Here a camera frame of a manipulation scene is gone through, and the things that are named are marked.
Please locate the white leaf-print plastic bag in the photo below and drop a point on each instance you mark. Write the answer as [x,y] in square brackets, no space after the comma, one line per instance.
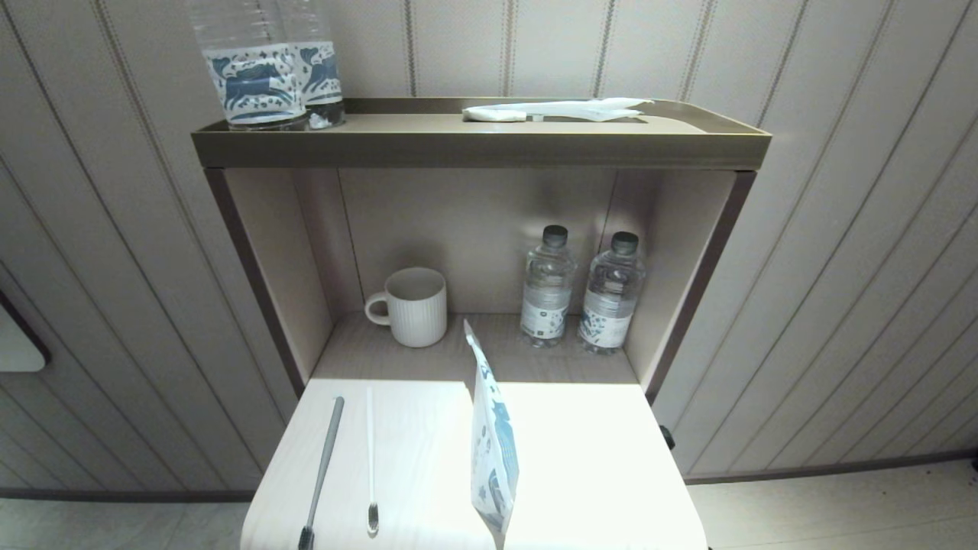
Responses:
[493,443]

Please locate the small clear water bottle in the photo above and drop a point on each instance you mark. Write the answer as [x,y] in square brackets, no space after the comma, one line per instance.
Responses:
[611,298]
[547,290]

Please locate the white ribbed mug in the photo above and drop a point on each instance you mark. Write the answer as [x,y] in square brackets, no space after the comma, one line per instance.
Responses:
[416,309]

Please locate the bronze open shelf unit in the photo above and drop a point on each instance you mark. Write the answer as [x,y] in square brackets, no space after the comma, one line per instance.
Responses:
[474,149]

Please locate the white folded sachet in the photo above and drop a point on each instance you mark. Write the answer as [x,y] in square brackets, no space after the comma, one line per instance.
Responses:
[495,114]

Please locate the white packet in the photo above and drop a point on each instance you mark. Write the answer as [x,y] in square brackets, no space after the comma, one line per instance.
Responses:
[588,109]

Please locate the slim white toothbrush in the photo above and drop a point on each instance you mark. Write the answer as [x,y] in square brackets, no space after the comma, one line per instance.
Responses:
[370,458]

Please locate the small black table knob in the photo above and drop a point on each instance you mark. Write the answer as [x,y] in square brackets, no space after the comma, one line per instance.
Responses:
[668,437]

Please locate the grey toothbrush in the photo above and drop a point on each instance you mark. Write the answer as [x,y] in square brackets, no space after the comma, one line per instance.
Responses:
[325,458]

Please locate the large bottle blue deer label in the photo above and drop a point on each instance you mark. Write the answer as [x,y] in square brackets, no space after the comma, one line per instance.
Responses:
[325,69]
[252,76]

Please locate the white wall fixture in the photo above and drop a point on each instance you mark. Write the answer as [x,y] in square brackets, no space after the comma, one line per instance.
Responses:
[15,340]

